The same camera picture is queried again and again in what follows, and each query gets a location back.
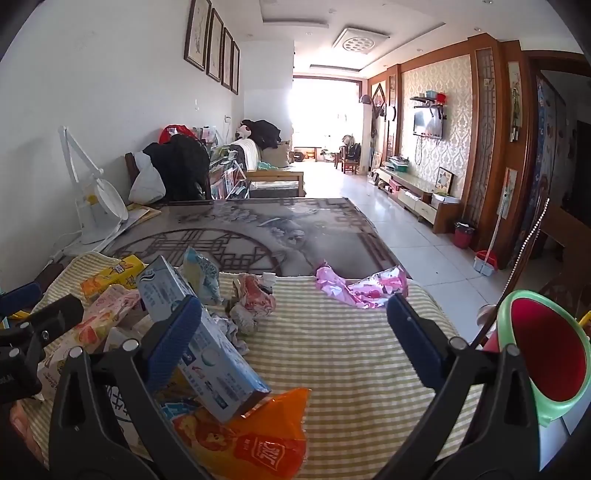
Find dark red notebook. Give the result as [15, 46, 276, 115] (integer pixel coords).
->
[34, 265, 66, 292]

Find black jacket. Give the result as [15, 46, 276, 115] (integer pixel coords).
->
[143, 135, 212, 202]

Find white broom handle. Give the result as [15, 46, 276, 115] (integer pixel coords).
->
[485, 198, 503, 259]

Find wall television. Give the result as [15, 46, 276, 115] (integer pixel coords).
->
[413, 110, 445, 138]

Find paper sheets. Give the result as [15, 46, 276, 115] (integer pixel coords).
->
[106, 203, 163, 241]

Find pink foil wrapper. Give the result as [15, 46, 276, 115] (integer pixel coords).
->
[315, 262, 409, 309]

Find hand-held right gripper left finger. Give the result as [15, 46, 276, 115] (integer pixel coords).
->
[48, 295, 204, 480]

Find wooden sofa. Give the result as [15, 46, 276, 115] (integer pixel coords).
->
[231, 138, 305, 197]

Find white plastic bag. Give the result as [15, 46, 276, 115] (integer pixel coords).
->
[128, 151, 167, 205]

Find red bag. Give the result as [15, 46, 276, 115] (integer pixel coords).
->
[159, 124, 197, 145]

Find orange snack bag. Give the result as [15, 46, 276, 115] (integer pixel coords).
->
[159, 388, 311, 480]

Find black clothing pile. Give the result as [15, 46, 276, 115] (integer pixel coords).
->
[241, 119, 282, 149]

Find framed wall picture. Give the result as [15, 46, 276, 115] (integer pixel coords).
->
[206, 8, 225, 83]
[230, 41, 241, 95]
[184, 0, 212, 72]
[221, 27, 234, 90]

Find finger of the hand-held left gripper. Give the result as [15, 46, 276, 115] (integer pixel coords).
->
[23, 294, 85, 365]
[0, 282, 43, 318]

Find book rack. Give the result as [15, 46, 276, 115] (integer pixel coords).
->
[210, 148, 252, 200]

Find white cable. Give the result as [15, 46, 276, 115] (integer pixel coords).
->
[46, 228, 85, 265]

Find yellow drink carton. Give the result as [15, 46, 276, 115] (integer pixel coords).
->
[81, 255, 147, 303]

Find red dustpan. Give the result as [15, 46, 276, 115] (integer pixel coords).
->
[473, 250, 499, 276]

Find green rimmed trash bin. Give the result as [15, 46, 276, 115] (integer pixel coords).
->
[496, 290, 591, 472]

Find wooden dining chair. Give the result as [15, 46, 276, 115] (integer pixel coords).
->
[339, 145, 362, 175]

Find red white crumpled wrapper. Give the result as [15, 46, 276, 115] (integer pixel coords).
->
[233, 272, 277, 319]

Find metal spring cord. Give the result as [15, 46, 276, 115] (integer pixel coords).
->
[471, 198, 551, 347]

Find wall shelf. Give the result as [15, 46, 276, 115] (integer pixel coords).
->
[410, 90, 450, 121]

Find peach snack bag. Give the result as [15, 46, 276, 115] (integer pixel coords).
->
[37, 284, 141, 398]

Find ceiling light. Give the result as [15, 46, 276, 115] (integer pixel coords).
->
[331, 28, 389, 55]

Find yellow checked cloth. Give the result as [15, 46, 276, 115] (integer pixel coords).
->
[18, 251, 485, 480]

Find white paper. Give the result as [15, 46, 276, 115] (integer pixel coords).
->
[212, 305, 260, 356]

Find wooden television cabinet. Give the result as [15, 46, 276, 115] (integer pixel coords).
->
[375, 165, 462, 234]

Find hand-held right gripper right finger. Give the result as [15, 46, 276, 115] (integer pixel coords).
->
[374, 294, 541, 480]

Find blue white cardboard box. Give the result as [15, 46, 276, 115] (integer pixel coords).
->
[137, 255, 271, 424]

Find red waste bin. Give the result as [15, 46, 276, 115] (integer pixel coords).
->
[454, 222, 476, 250]

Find white desk lamp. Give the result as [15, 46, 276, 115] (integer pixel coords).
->
[58, 126, 130, 245]

